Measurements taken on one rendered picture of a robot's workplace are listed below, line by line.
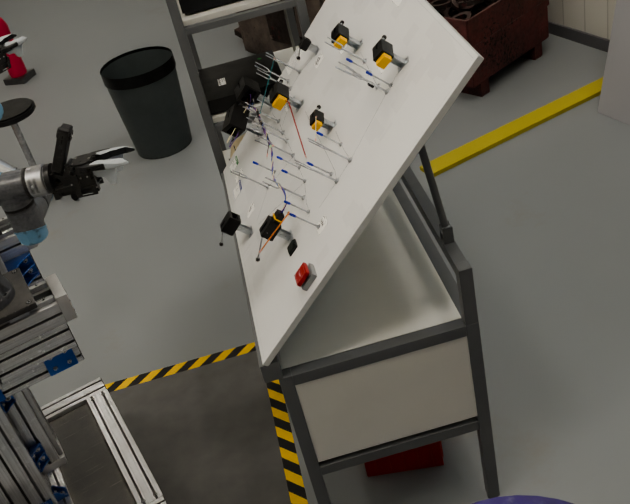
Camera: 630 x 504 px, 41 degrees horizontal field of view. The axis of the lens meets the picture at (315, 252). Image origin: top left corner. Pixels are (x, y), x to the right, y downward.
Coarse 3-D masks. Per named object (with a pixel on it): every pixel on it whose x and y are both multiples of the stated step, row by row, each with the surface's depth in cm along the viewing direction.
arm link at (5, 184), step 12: (24, 168) 201; (0, 180) 199; (12, 180) 199; (24, 180) 199; (0, 192) 199; (12, 192) 200; (24, 192) 200; (0, 204) 202; (12, 204) 201; (24, 204) 203
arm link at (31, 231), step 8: (32, 200) 205; (40, 200) 212; (24, 208) 203; (32, 208) 205; (40, 208) 210; (8, 216) 204; (16, 216) 203; (24, 216) 204; (32, 216) 205; (40, 216) 208; (16, 224) 205; (24, 224) 205; (32, 224) 206; (40, 224) 208; (16, 232) 207; (24, 232) 206; (32, 232) 207; (40, 232) 208; (24, 240) 208; (32, 240) 208; (40, 240) 209
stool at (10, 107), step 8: (8, 104) 510; (16, 104) 508; (24, 104) 505; (32, 104) 505; (8, 112) 500; (16, 112) 497; (24, 112) 497; (32, 112) 503; (0, 120) 492; (8, 120) 493; (16, 120) 494; (16, 128) 509; (16, 136) 513; (24, 144) 516; (24, 152) 519; (32, 160) 523
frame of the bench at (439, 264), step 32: (416, 224) 289; (448, 288) 258; (352, 352) 244; (384, 352) 243; (480, 352) 250; (288, 384) 243; (480, 384) 257; (480, 416) 265; (384, 448) 265; (480, 448) 277; (320, 480) 267
